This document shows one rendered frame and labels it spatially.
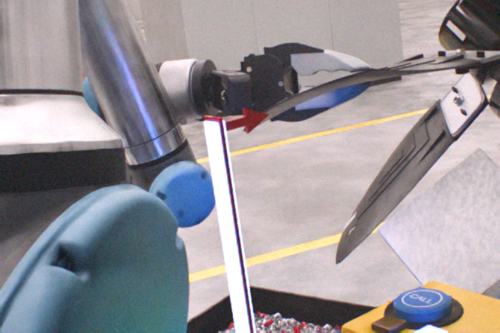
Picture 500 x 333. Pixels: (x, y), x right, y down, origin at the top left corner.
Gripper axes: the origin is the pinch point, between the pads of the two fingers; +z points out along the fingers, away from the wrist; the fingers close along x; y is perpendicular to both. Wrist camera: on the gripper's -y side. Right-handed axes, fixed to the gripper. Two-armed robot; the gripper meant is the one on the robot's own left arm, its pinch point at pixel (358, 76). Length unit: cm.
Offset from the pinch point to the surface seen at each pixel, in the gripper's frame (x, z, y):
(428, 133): 8.9, 6.1, 14.0
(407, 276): 93, -26, 231
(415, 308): 13.9, 9.4, -40.3
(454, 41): -2.8, 10.6, 8.8
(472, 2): -7.2, 12.9, 7.7
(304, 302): 30.0, -11.2, 9.0
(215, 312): 30.4, -22.9, 6.2
